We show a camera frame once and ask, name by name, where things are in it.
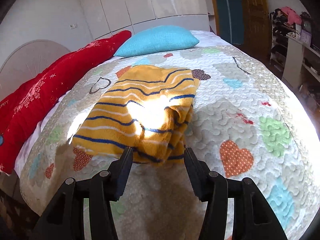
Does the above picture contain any yellow striped knit sweater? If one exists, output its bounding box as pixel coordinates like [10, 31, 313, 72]
[72, 65, 200, 165]

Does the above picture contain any patchwork heart quilt bedspread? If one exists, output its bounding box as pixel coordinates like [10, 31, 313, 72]
[20, 46, 319, 239]

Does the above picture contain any red patterned blanket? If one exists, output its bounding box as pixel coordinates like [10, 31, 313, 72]
[1, 30, 132, 174]

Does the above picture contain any cluttered white shelf unit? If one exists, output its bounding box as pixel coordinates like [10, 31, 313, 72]
[268, 8, 319, 101]

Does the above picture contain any white round headboard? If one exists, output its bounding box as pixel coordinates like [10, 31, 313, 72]
[0, 40, 70, 99]

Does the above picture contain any brown wooden door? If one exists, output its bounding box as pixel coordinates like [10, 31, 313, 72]
[212, 0, 271, 61]

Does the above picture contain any purple alarm clock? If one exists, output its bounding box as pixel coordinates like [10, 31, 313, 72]
[300, 29, 312, 46]

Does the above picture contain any turquoise knit pillow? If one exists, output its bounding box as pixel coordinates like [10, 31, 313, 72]
[114, 25, 200, 57]

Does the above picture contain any pink garment on shelf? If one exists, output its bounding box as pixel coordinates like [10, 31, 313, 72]
[281, 7, 302, 25]

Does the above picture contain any white glossy wardrobe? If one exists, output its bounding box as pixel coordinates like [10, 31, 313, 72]
[80, 0, 209, 40]

